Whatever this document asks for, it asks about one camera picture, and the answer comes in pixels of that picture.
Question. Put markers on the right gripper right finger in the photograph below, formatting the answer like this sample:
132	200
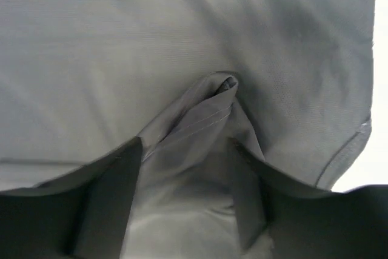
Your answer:
280	217

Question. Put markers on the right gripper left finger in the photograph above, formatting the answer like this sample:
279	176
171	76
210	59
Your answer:
82	214

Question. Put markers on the dark grey t shirt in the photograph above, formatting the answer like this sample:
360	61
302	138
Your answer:
291	80

